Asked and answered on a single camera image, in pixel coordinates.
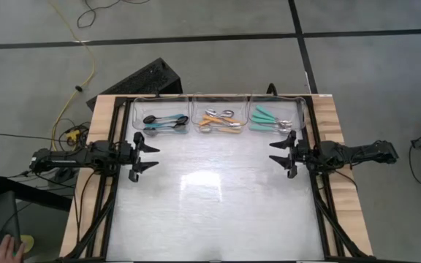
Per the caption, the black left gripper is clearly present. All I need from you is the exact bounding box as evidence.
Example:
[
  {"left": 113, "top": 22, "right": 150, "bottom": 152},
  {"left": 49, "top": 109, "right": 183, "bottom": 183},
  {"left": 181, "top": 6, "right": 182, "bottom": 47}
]
[{"left": 117, "top": 131, "right": 161, "bottom": 183}]

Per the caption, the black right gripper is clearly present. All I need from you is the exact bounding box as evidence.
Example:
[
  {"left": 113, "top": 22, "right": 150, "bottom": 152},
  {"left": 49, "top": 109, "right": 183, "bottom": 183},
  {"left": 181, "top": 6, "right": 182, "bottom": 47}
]
[{"left": 268, "top": 129, "right": 322, "bottom": 180}]

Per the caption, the silver spoon mint handle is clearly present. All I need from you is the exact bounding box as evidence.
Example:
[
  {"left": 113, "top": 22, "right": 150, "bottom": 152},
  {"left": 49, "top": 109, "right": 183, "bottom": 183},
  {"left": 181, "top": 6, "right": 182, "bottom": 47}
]
[
  {"left": 249, "top": 123, "right": 292, "bottom": 135},
  {"left": 250, "top": 116, "right": 293, "bottom": 128},
  {"left": 254, "top": 104, "right": 292, "bottom": 125},
  {"left": 251, "top": 111, "right": 292, "bottom": 127}
]

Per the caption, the clear plastic bin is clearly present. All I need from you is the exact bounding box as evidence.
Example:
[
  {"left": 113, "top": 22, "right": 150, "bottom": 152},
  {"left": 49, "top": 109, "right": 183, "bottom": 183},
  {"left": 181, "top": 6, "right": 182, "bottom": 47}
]
[
  {"left": 190, "top": 94, "right": 249, "bottom": 134},
  {"left": 132, "top": 95, "right": 191, "bottom": 135},
  {"left": 248, "top": 95, "right": 307, "bottom": 134}
]

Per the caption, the yellow round disc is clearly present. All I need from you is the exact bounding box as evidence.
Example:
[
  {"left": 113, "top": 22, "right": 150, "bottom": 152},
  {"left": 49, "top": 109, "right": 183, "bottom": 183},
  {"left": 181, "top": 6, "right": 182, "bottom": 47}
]
[{"left": 20, "top": 234, "right": 35, "bottom": 255}]

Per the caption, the black computer mouse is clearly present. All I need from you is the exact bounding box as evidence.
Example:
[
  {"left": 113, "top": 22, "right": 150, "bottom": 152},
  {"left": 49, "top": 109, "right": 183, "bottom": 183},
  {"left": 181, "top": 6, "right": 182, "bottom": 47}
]
[{"left": 0, "top": 229, "right": 22, "bottom": 256}]

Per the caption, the person's hand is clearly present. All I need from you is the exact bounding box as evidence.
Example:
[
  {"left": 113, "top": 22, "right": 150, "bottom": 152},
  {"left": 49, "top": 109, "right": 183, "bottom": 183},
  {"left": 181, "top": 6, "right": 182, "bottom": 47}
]
[{"left": 0, "top": 234, "right": 26, "bottom": 263}]

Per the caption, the black cable bundle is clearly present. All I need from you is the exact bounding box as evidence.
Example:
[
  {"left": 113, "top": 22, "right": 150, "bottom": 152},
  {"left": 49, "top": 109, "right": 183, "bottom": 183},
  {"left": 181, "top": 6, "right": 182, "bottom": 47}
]
[{"left": 57, "top": 123, "right": 91, "bottom": 148}]

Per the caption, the black aluminium table frame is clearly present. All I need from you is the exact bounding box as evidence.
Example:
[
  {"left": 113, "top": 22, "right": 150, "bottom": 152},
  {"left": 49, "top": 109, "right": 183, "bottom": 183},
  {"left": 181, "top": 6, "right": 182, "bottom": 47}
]
[{"left": 64, "top": 94, "right": 371, "bottom": 263}]

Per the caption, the long yellow cable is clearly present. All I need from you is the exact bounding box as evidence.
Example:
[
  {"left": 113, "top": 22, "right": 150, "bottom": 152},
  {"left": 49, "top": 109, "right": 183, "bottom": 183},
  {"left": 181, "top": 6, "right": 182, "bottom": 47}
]
[{"left": 45, "top": 0, "right": 95, "bottom": 150}]

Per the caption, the thin straight black cable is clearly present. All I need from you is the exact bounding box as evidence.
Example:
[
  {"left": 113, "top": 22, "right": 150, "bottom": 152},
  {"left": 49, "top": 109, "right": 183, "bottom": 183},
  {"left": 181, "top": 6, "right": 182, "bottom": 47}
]
[{"left": 0, "top": 131, "right": 56, "bottom": 142}]

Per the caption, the thin black floor cable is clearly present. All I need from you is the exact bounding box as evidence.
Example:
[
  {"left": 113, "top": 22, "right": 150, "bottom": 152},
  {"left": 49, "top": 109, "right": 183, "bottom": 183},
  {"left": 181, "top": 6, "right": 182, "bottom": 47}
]
[{"left": 77, "top": 0, "right": 151, "bottom": 29}]

